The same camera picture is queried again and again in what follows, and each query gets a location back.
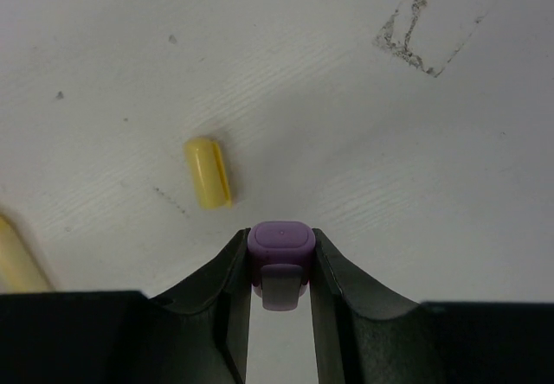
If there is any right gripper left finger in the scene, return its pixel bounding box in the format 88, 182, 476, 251
150, 229, 251, 383

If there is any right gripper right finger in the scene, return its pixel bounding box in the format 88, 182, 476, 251
310, 229, 422, 383

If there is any lilac pen cap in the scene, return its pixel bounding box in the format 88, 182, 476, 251
247, 221, 316, 311

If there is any yellow pen cap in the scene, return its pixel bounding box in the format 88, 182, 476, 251
184, 137, 232, 209

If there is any yellow pastel highlighter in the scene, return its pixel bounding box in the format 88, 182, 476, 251
1, 215, 53, 293

